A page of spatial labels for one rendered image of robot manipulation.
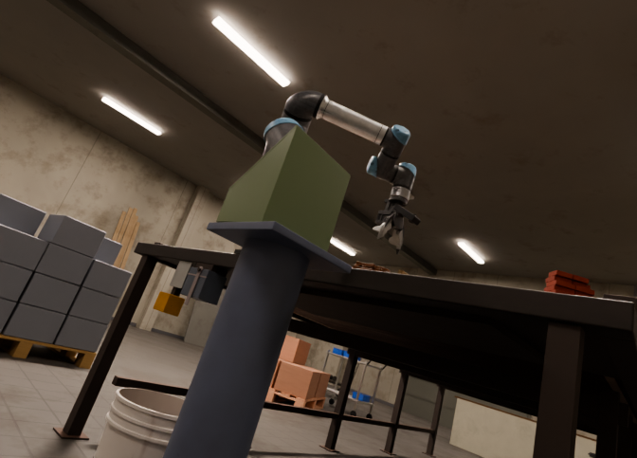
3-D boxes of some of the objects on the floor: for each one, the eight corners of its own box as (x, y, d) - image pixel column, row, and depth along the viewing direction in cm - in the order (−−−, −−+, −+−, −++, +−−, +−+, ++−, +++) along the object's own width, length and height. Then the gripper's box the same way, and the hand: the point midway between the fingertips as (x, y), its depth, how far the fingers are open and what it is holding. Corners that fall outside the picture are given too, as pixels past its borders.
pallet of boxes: (55, 348, 376) (107, 242, 409) (89, 369, 332) (144, 248, 365) (-93, 320, 298) (-13, 192, 331) (-74, 342, 254) (15, 192, 287)
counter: (606, 506, 502) (609, 444, 524) (445, 442, 651) (454, 395, 674) (615, 504, 546) (618, 447, 569) (464, 445, 696) (471, 401, 719)
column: (40, 845, 49) (272, 208, 76) (-4, 627, 76) (180, 212, 103) (266, 728, 73) (382, 275, 100) (172, 594, 100) (283, 265, 127)
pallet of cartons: (274, 390, 608) (290, 338, 632) (337, 414, 558) (353, 357, 583) (219, 383, 491) (242, 320, 516) (294, 413, 442) (316, 341, 466)
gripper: (399, 210, 169) (386, 254, 163) (374, 188, 156) (359, 235, 150) (417, 211, 163) (405, 257, 157) (393, 188, 150) (379, 237, 144)
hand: (389, 247), depth 152 cm, fingers open, 14 cm apart
